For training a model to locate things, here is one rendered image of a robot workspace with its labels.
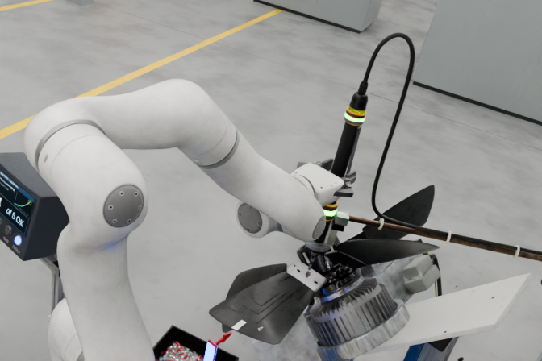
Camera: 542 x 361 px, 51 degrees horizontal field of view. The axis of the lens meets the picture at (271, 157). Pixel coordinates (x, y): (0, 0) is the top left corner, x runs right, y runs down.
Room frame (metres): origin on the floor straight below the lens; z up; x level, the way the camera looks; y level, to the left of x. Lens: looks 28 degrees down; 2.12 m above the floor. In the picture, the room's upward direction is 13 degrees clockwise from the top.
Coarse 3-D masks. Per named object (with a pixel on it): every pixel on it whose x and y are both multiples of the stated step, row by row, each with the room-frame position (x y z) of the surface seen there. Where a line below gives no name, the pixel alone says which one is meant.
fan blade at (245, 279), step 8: (272, 264) 1.33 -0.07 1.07; (280, 264) 1.31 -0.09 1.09; (240, 272) 1.39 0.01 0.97; (248, 272) 1.35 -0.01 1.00; (256, 272) 1.33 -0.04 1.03; (264, 272) 1.31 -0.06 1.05; (272, 272) 1.29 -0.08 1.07; (280, 272) 1.28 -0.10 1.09; (240, 280) 1.34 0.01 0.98; (248, 280) 1.31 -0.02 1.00; (256, 280) 1.29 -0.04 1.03; (232, 288) 1.32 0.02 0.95; (240, 288) 1.30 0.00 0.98; (224, 328) 1.18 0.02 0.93
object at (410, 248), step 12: (360, 240) 1.00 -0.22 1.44; (372, 240) 1.01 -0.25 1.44; (384, 240) 1.02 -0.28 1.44; (396, 240) 1.03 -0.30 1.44; (408, 240) 1.04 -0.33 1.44; (348, 252) 1.16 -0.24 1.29; (360, 252) 1.14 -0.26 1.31; (372, 252) 1.13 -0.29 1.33; (384, 252) 1.11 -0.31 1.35; (396, 252) 1.11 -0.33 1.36; (408, 252) 1.10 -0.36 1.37; (420, 252) 1.10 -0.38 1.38; (372, 264) 1.17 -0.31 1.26
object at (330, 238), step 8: (336, 216) 1.15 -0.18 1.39; (344, 216) 1.16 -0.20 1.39; (336, 224) 1.15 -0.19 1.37; (344, 224) 1.15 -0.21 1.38; (328, 232) 1.17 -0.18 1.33; (336, 232) 1.15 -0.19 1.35; (328, 240) 1.15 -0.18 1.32; (312, 248) 1.13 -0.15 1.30; (320, 248) 1.13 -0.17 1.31; (328, 248) 1.14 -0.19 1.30
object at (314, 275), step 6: (300, 264) 1.20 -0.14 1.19; (294, 270) 1.18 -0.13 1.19; (300, 270) 1.18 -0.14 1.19; (306, 270) 1.19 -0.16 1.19; (312, 270) 1.19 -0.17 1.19; (294, 276) 1.16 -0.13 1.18; (300, 276) 1.16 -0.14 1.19; (312, 276) 1.17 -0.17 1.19; (318, 276) 1.17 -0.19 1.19; (306, 282) 1.14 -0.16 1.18; (312, 282) 1.15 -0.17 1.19; (318, 282) 1.15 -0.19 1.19; (324, 282) 1.16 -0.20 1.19; (312, 288) 1.13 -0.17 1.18; (318, 288) 1.13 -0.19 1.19
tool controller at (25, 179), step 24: (0, 168) 1.25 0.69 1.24; (24, 168) 1.27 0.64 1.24; (0, 192) 1.22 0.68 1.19; (24, 192) 1.18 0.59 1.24; (48, 192) 1.19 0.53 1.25; (0, 216) 1.19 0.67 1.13; (24, 216) 1.15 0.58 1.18; (48, 216) 1.17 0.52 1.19; (24, 240) 1.13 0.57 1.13; (48, 240) 1.17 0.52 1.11
